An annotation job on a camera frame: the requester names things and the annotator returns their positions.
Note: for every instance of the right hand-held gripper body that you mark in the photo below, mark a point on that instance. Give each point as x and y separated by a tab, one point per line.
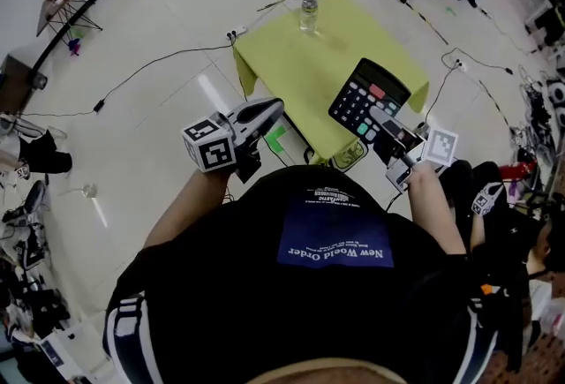
439	147

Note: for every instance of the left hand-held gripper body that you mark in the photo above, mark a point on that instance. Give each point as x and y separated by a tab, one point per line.
209	148

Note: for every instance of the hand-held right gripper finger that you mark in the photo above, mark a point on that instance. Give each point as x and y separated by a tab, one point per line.
383	119

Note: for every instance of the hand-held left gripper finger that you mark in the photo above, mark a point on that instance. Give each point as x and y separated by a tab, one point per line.
269	105
258	128

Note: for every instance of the black calculator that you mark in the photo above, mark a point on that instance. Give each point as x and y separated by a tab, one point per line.
357	97

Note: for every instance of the person's right forearm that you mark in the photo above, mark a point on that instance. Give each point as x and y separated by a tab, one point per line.
430	205

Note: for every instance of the person's left forearm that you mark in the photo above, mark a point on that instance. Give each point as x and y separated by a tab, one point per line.
190	205

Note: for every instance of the yellow-green table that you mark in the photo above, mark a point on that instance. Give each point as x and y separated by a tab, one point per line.
300	69

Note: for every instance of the white power strip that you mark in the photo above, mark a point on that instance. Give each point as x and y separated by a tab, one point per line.
236	32
459	65

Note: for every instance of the red tool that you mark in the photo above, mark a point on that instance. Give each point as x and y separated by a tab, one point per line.
523	170

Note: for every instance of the clear plastic water bottle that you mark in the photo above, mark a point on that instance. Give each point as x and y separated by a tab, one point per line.
308	16

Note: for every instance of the small white floor device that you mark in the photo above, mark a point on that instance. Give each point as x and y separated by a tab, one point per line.
88	190

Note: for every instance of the black cloth bundle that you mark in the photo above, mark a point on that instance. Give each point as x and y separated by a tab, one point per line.
44	155

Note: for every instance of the purple green toy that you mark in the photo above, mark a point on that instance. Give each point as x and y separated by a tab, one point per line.
75	44

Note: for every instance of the person's black printed T-shirt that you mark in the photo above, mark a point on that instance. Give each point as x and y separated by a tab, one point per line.
273	311

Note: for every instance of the dark cabinet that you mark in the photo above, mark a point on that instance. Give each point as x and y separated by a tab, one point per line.
13	82

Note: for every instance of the pile of equipment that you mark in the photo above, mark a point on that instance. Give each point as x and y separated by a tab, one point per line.
26	250

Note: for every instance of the white cardboard box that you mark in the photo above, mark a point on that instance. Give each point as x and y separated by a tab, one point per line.
66	347

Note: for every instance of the black curved floor rail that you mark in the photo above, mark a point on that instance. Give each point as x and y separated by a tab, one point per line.
88	0

